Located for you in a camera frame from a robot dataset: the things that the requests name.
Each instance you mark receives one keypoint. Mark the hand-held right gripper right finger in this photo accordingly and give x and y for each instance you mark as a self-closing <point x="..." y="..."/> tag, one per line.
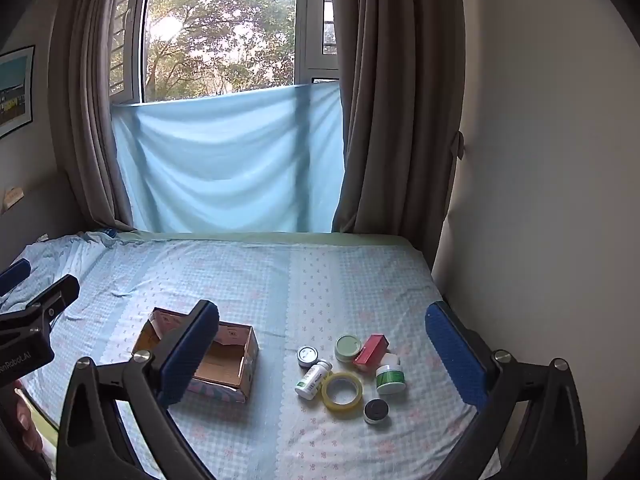
<point x="457" y="360"/>

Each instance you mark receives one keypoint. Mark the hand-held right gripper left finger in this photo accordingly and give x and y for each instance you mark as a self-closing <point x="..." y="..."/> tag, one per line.
<point x="187" y="360"/>

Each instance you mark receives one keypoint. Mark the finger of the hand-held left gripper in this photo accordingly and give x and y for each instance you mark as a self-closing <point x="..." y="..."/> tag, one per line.
<point x="15" y="276"/>
<point x="50" y="297"/>

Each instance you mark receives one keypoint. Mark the cardboard box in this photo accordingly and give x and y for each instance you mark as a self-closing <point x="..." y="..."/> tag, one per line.
<point x="225" y="360"/>

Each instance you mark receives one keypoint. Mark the green round jar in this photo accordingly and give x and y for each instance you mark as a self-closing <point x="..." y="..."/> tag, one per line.
<point x="348" y="348"/>

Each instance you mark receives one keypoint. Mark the person's left hand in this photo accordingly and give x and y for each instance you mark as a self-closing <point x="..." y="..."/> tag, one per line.
<point x="24" y="410"/>

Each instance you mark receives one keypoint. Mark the white jar with green label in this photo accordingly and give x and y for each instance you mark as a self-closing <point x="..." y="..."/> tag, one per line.
<point x="390" y="379"/>

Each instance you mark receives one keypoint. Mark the red rectangular box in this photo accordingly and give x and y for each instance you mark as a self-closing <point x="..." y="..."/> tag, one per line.
<point x="371" y="350"/>

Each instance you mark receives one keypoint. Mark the black round container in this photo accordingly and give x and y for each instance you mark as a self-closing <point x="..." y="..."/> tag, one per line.
<point x="376" y="411"/>

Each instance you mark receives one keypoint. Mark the yellow clear tape roll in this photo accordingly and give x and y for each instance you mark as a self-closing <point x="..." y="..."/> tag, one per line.
<point x="342" y="389"/>

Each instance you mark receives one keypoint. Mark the small silver lidded tin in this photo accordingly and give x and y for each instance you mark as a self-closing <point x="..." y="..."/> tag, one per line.
<point x="307" y="356"/>

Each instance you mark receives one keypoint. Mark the white bottle with green label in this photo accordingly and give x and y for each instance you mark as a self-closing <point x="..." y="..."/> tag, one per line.
<point x="313" y="379"/>

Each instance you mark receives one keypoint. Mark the checked floral bed sheet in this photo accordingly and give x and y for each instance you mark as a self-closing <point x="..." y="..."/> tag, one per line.
<point x="300" y="285"/>

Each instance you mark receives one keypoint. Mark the brown curtain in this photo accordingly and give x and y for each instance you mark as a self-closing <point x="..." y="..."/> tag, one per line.
<point x="395" y="110"/>
<point x="95" y="110"/>

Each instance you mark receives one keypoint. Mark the light blue hanging cloth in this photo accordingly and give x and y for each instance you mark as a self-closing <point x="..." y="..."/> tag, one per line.
<point x="225" y="160"/>

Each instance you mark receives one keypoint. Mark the brown curtain tieback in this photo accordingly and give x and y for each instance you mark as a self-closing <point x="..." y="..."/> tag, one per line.
<point x="458" y="145"/>

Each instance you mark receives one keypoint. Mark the white framed window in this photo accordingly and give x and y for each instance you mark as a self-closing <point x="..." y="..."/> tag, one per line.
<point x="220" y="30"/>

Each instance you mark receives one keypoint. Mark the small beige wall item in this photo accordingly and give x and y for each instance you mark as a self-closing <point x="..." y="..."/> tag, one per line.
<point x="13" y="196"/>

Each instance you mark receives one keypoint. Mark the framed wall picture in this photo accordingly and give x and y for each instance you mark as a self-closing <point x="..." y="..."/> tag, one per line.
<point x="12" y="90"/>

